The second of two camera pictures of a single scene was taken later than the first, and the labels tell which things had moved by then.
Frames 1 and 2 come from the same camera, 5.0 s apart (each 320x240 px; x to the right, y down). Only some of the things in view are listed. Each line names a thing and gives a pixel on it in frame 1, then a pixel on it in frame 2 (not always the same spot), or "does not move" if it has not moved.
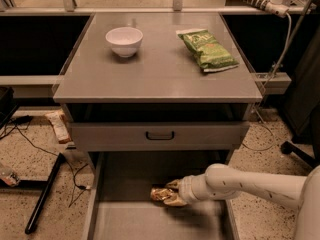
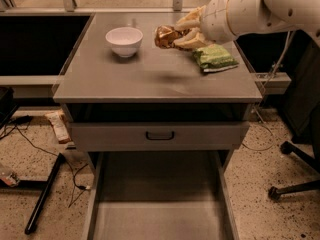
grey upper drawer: (159, 136) does not move
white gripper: (188, 189) -> (215, 20)
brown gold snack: (159, 193) -> (166, 35)
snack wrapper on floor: (60, 126) does not move
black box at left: (8, 105) does not move
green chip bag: (212, 55) does not move
